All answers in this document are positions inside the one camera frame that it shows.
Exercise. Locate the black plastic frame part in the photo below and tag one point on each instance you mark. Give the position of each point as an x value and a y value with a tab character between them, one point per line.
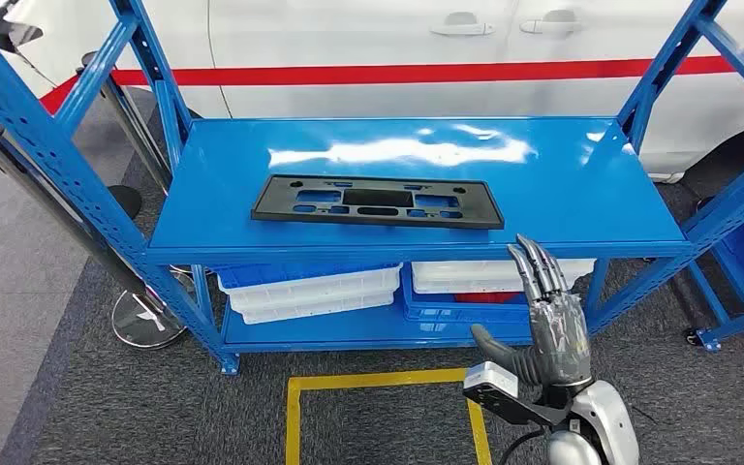
378	198

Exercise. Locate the blue metal shelf rack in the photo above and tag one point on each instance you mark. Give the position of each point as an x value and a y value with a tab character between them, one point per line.
571	192

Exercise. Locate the blue wheeled shelf cart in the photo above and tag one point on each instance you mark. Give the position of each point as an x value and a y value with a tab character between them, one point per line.
709	339

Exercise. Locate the red item in bin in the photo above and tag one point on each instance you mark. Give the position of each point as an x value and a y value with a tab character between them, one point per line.
487	298

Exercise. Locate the red barrier belt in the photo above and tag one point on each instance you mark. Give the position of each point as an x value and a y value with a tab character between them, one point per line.
410	72

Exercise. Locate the white car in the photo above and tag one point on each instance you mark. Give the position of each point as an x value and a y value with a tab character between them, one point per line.
346	38

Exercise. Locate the chrome base stanchion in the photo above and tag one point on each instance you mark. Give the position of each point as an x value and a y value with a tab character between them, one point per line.
147	318
112	96

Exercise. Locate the black disc base stand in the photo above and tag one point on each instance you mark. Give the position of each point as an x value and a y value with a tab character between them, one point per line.
127	202

